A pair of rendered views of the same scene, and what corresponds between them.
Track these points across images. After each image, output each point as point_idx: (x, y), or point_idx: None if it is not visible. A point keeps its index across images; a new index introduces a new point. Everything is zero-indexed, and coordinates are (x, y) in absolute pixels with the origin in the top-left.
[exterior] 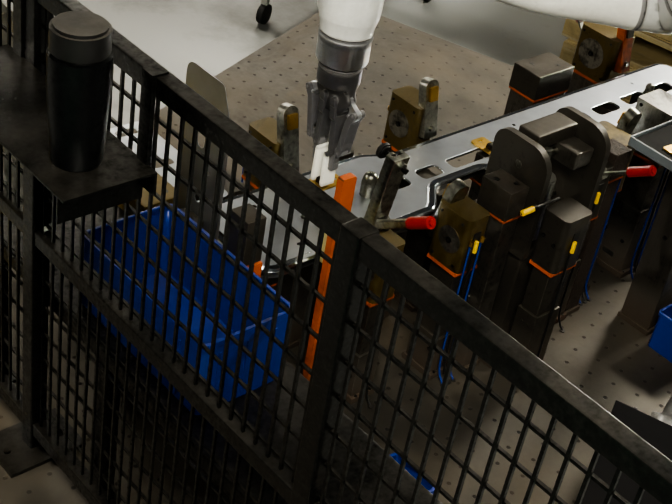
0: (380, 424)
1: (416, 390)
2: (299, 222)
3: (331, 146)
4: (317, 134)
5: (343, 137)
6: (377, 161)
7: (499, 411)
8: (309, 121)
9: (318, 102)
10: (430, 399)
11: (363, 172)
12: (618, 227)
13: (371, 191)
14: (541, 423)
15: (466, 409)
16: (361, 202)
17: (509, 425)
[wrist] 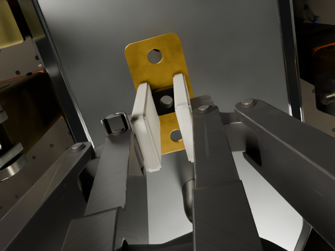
0: (25, 69)
1: (65, 124)
2: (141, 27)
3: (111, 144)
4: (202, 124)
5: (25, 203)
6: (280, 243)
7: (27, 178)
8: (274, 121)
9: (327, 217)
10: (51, 130)
11: (259, 210)
12: None
13: (183, 197)
14: (8, 202)
15: (33, 154)
16: (175, 171)
17: (9, 178)
